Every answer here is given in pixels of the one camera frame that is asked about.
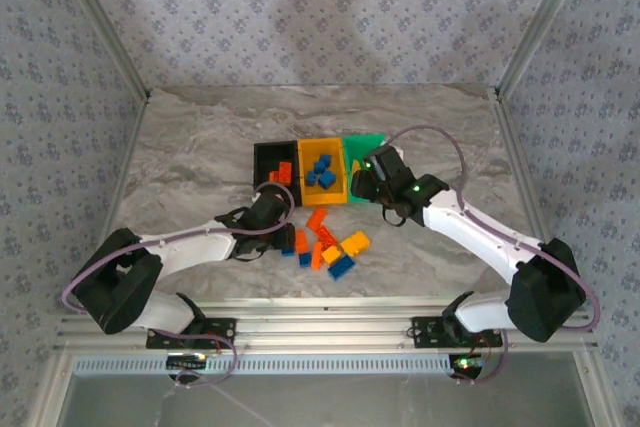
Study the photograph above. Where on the yellow lego brick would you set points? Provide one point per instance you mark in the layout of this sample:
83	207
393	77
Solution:
330	254
355	243
355	167

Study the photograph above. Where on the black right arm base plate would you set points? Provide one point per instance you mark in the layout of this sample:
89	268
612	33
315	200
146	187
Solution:
425	329

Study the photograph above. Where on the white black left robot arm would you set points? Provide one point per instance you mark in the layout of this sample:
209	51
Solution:
190	247

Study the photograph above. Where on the black plastic bin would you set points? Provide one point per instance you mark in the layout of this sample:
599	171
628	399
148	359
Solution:
265	157

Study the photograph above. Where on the aluminium frame rail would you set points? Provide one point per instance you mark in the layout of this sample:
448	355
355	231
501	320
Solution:
320	327

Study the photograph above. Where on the aluminium frame leg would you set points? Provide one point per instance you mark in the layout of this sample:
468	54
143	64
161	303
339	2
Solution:
50	392
597	387

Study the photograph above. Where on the green plastic bin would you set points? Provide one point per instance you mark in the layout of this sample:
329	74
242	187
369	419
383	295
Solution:
360	144

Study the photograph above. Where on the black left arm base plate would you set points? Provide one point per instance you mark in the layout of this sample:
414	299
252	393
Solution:
222	327

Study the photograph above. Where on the aluminium frame post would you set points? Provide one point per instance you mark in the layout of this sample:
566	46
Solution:
100	22
545	22

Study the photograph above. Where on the blue lego brick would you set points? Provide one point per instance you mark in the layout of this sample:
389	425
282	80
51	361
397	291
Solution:
305	259
327	179
325	160
318	167
341	267
287	251
311	177

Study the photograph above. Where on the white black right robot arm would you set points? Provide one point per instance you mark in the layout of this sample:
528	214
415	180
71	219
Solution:
475	237

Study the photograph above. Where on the aluminium table side rail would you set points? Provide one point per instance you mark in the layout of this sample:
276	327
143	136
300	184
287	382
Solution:
132	147
520	172

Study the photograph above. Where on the yellow plastic bin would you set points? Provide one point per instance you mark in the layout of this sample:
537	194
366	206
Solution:
320	197

